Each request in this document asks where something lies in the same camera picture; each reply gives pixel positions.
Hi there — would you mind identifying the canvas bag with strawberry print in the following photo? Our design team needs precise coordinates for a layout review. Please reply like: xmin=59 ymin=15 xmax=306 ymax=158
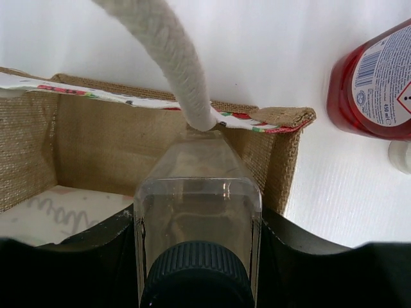
xmin=1 ymin=1 xmax=315 ymax=246

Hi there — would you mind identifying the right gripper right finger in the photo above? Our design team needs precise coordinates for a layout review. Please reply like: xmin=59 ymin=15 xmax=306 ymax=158
xmin=258 ymin=209 xmax=410 ymax=307

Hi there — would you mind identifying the clear plastic sachet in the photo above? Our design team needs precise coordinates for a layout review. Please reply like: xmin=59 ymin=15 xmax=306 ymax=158
xmin=388 ymin=141 xmax=411 ymax=175

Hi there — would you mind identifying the red bottle with red cap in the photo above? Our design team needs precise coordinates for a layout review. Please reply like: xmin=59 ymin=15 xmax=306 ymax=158
xmin=326 ymin=21 xmax=410 ymax=141

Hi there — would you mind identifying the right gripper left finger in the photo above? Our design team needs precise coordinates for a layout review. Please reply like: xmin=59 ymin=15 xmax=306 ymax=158
xmin=1 ymin=210 xmax=139 ymax=307

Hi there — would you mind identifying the small jar with grey lid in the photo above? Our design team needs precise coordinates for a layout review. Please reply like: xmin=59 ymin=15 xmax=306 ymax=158
xmin=134 ymin=131 xmax=262 ymax=307

